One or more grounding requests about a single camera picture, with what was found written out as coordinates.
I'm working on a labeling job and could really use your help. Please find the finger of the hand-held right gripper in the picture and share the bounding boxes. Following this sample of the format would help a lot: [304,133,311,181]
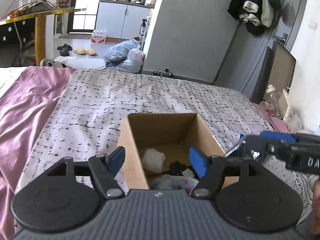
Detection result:
[244,135,276,153]
[260,131,296,142]

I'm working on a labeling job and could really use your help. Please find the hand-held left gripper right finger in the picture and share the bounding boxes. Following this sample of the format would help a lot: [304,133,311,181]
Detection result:
[189,147,271,200]

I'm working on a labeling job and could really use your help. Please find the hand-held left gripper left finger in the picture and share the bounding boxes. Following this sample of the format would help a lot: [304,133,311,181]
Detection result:
[46,146,126,198]

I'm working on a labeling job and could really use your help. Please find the blue tissue packet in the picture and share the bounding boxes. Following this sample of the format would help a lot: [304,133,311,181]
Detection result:
[226,133,263,161]

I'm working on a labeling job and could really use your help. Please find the white soft wad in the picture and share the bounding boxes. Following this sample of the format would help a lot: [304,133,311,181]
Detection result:
[142,148,166,174]

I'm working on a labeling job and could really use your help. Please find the brown cardboard box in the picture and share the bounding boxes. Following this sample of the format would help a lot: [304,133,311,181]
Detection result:
[117,112,239,191]

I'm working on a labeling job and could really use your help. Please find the pink cloth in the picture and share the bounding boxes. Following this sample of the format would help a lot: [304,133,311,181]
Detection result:
[252,102,288,133]

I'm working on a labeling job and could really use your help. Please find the crumpled white bag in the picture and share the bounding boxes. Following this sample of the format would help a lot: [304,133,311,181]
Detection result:
[279,87,316,134]

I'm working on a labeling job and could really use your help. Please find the clear plastic bottle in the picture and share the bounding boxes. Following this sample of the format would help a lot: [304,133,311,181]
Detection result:
[264,85,282,117]

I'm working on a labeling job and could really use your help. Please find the brown headboard panel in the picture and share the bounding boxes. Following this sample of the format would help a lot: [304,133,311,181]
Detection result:
[251,41,297,104]

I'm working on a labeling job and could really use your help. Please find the black-patterned white bedsheet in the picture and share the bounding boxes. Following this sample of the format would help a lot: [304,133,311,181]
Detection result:
[15,69,313,230]

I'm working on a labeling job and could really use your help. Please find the grey door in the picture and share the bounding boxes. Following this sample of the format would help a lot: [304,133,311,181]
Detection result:
[212,0,311,86]

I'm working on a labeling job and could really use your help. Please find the pale blue plastic bag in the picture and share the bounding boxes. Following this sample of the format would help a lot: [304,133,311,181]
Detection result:
[116,60,142,74]

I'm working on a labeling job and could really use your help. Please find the black metal gadget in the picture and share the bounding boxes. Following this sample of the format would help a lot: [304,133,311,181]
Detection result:
[152,69,176,79]

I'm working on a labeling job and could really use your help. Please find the pink satin quilt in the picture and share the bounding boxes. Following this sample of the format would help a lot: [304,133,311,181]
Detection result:
[0,66,76,240]

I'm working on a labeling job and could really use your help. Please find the white floor mat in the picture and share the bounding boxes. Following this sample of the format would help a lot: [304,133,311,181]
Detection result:
[54,56,107,70]

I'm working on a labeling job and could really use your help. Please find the white plastic bag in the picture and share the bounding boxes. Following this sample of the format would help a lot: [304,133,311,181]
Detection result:
[127,48,146,67]

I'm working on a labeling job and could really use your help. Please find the blue-grey garbage bag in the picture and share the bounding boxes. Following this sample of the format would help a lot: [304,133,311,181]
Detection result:
[104,40,142,67]

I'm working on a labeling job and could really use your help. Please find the pink pack of bottles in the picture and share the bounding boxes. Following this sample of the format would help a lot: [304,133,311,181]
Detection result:
[90,29,108,44]

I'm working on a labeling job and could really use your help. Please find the hanging clothes on door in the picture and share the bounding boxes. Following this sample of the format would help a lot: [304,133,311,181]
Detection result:
[227,0,288,36]

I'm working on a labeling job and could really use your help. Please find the white kitchen cabinet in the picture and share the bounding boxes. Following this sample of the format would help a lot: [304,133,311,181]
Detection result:
[95,0,154,41]

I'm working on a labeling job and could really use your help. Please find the round yellow table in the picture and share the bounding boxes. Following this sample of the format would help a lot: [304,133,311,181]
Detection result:
[0,6,87,67]

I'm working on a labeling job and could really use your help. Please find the black-framed glass door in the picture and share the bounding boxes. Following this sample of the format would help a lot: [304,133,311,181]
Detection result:
[70,0,106,33]

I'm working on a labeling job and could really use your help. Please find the black cabinet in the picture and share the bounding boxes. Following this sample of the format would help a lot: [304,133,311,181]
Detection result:
[0,17,37,66]

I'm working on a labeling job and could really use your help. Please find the brown woven basket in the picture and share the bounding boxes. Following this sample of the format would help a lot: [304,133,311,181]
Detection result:
[5,1,61,16]

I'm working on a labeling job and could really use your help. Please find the metal chair frame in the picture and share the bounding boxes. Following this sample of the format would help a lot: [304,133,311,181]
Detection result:
[40,58,59,68]

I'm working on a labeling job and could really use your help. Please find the white cable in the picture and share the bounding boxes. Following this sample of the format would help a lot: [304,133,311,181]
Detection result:
[14,21,24,48]

